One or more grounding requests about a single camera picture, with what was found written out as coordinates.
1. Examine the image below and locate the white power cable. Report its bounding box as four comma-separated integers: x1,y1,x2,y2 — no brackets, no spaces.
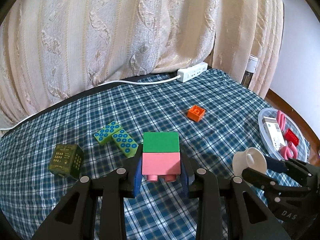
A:
0,74,181,131

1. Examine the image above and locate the orange toy brick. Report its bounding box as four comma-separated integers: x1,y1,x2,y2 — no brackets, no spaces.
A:
187,105,206,122

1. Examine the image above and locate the white power strip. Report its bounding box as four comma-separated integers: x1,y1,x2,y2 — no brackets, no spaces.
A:
177,62,208,83

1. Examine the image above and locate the dark green printed box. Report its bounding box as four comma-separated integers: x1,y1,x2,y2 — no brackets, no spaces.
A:
48,144,84,179

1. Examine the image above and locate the green pink brick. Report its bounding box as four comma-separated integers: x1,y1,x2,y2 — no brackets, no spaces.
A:
142,132,181,183

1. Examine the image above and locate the long pink foam roller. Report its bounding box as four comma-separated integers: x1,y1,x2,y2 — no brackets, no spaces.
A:
279,141,298,160

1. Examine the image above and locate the short pink foam roller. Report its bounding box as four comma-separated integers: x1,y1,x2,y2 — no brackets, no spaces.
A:
276,110,286,132

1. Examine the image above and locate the white plastic cap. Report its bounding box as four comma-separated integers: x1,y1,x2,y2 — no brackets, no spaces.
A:
232,147,267,177

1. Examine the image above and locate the white medicine box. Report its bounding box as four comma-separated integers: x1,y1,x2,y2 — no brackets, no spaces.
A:
263,116,286,151

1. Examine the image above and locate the clear plastic bowl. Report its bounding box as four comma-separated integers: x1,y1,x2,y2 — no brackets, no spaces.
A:
258,108,309,162

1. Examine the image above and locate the cream curtain right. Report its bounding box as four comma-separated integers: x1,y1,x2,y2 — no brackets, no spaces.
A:
212,0,284,98

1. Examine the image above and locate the green blue-dotted block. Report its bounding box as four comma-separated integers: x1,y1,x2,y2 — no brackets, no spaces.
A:
112,129,138,158
93,121,122,146

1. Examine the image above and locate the blue plaid tablecloth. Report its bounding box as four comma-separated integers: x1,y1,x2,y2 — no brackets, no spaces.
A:
0,68,311,240

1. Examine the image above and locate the red toy brick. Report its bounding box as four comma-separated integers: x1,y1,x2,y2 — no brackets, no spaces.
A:
284,128,299,146

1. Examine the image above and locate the white tower heater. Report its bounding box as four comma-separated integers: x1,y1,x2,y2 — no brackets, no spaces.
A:
241,54,258,88

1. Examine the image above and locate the cream patterned curtain left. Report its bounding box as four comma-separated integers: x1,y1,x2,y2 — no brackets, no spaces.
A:
1,0,220,128

